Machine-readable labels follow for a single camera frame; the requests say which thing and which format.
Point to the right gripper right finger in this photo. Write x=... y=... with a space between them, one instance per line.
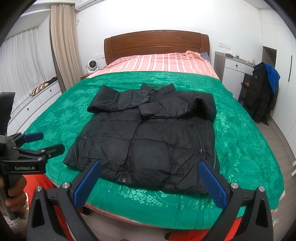
x=256 y=223

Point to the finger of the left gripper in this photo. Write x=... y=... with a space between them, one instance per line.
x=45 y=153
x=21 y=138

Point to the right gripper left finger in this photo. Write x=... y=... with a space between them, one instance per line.
x=70 y=196

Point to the black puffer jacket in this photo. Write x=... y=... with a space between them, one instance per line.
x=149 y=138

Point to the person's left hand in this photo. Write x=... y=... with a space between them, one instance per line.
x=17 y=197

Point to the white drawer cabinet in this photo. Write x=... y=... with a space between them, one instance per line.
x=32 y=107

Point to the striped cushion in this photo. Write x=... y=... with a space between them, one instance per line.
x=39 y=88

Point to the green floral bedspread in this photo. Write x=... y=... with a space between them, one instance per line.
x=243 y=153

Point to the white sheer curtain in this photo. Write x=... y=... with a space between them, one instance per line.
x=21 y=65

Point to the wooden nightstand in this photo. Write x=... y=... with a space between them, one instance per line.
x=85 y=76

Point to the black coat on chair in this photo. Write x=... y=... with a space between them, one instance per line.
x=260 y=100

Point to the wooden headboard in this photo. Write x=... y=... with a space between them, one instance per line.
x=154 y=42

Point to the beige curtain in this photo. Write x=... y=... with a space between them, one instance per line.
x=64 y=43

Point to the blue garment on chair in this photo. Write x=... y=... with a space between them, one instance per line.
x=272 y=75

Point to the white desk with drawer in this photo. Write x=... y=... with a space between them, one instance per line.
x=232 y=72

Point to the white air conditioner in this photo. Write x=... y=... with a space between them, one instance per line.
x=83 y=4

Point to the pink striped bed sheet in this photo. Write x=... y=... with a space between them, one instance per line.
x=187 y=62

